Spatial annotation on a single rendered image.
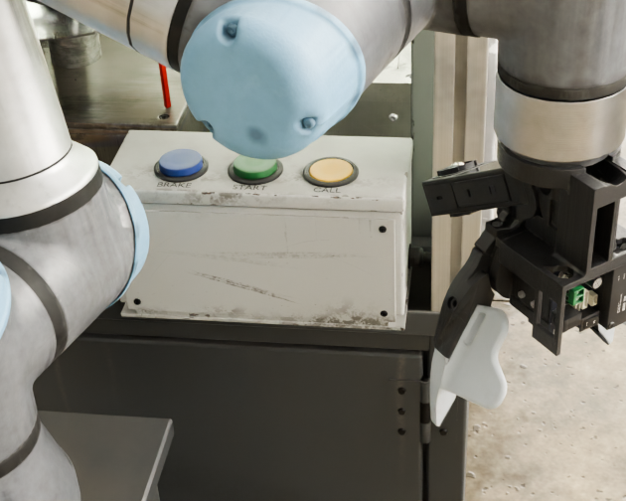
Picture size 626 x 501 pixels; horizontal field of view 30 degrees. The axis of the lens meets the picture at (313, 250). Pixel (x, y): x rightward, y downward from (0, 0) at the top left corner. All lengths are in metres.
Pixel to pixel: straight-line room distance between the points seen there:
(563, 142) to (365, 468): 0.72
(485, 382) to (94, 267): 0.34
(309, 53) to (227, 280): 0.61
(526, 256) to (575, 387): 1.51
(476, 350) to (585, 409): 1.42
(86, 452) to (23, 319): 0.20
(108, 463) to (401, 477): 0.41
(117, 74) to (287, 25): 0.88
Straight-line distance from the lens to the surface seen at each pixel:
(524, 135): 0.67
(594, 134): 0.66
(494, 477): 2.03
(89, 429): 1.06
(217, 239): 1.09
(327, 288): 1.10
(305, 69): 0.53
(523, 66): 0.65
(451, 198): 0.78
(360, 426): 1.28
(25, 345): 0.88
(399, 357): 1.21
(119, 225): 0.96
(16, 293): 0.88
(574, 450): 2.09
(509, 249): 0.72
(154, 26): 0.58
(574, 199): 0.68
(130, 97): 1.34
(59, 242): 0.91
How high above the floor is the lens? 1.46
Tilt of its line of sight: 35 degrees down
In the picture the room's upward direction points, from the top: 3 degrees counter-clockwise
